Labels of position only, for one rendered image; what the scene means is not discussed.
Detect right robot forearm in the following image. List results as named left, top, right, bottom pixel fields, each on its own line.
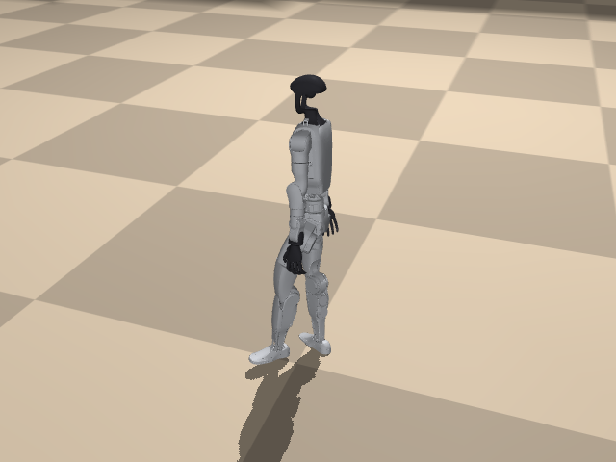
left=320, top=190, right=329, bottom=206

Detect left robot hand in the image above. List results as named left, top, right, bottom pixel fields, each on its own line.
left=283, top=232, right=306, bottom=275

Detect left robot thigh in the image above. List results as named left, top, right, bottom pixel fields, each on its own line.
left=273, top=221, right=317, bottom=305

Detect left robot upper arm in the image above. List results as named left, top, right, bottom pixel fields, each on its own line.
left=286, top=130, right=312, bottom=197

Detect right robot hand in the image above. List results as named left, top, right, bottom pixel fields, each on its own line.
left=322, top=196, right=339, bottom=236

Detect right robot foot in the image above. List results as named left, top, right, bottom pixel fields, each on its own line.
left=299, top=332, right=331, bottom=354

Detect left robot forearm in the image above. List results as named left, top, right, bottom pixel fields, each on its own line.
left=287, top=184, right=306, bottom=243

